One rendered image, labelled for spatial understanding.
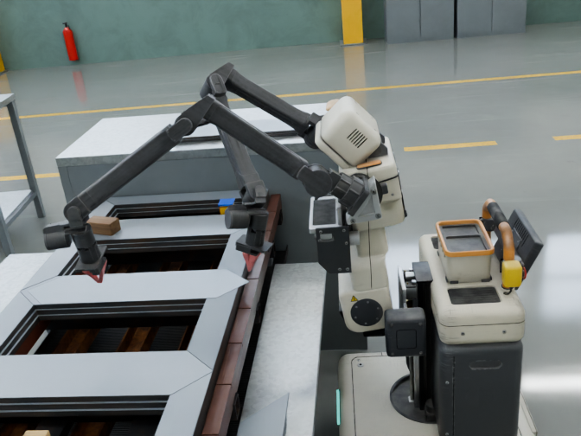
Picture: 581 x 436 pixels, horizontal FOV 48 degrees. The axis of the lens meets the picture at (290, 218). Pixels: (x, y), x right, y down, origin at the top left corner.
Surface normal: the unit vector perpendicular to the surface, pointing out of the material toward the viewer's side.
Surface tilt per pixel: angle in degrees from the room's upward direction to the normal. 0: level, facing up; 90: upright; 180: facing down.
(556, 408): 0
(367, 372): 0
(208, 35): 90
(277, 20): 90
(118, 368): 0
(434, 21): 90
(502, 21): 90
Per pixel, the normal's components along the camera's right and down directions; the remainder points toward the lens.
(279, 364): -0.10, -0.91
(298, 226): -0.09, 0.42
